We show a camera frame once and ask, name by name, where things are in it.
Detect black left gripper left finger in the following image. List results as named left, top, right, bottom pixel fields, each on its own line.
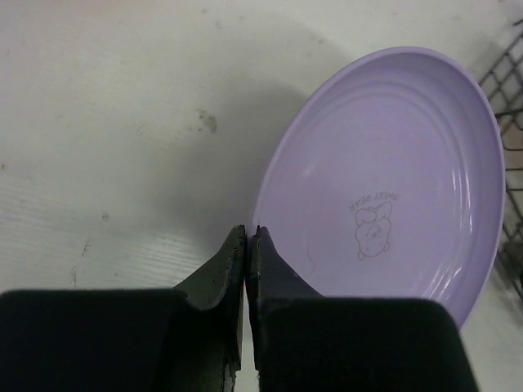
left=1, top=225, right=246, bottom=391

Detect purple plate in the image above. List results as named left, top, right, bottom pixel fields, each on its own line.
left=250, top=47, right=505, bottom=326

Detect black wire dish rack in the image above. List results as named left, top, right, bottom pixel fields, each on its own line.
left=480, top=20, right=522, bottom=297

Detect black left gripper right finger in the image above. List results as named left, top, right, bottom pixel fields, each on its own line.
left=247, top=227, right=478, bottom=391

